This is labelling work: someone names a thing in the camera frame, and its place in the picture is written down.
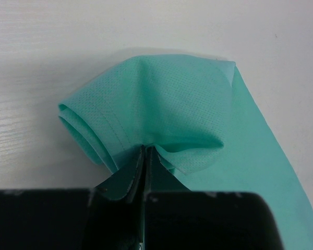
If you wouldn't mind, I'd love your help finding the mint green t shirt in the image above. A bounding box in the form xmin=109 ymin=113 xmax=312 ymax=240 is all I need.
xmin=58 ymin=55 xmax=313 ymax=249

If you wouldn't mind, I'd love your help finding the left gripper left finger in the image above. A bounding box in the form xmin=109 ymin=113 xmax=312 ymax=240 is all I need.
xmin=90 ymin=146 xmax=146 ymax=249

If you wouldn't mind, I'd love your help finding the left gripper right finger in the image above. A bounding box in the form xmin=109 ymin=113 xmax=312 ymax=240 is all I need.
xmin=145 ymin=148 xmax=193 ymax=249

